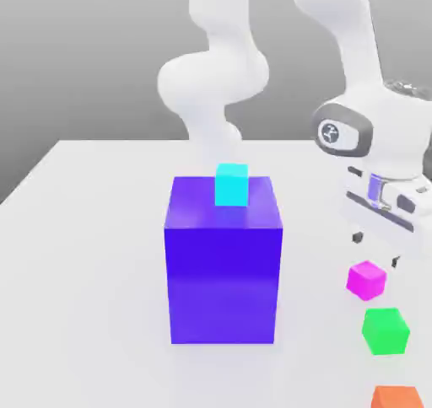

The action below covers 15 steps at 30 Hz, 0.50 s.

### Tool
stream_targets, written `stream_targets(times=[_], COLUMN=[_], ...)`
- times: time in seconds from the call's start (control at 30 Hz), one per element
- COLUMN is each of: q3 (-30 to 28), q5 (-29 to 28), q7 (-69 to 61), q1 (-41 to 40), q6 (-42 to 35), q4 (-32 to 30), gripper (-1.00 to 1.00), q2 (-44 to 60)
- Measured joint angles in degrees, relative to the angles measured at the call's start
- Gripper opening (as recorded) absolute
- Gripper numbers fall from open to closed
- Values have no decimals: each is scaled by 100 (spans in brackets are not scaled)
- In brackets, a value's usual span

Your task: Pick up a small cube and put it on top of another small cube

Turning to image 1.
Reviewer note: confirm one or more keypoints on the small magenta cube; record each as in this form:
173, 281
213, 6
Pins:
366, 281

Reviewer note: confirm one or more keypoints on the large purple box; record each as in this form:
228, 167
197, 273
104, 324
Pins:
222, 280

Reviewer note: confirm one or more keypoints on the small green cube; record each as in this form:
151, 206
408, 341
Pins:
385, 332

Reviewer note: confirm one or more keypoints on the small cyan cube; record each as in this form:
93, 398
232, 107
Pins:
232, 187

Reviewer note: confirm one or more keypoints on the small orange cube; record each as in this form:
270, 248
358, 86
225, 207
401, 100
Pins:
398, 398

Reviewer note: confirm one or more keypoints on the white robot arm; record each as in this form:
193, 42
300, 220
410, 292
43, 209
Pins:
216, 77

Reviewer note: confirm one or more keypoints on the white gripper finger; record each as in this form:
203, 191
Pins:
395, 261
357, 236

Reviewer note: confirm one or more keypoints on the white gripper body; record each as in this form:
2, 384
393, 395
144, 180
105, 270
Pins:
378, 217

